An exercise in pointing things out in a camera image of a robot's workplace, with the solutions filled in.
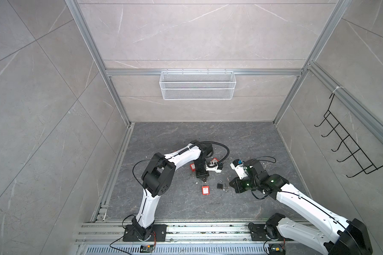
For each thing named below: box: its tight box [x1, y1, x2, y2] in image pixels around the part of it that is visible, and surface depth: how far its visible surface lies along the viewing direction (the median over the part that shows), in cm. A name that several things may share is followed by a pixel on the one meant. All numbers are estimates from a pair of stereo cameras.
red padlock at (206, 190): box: [201, 184, 211, 196], surface depth 87 cm
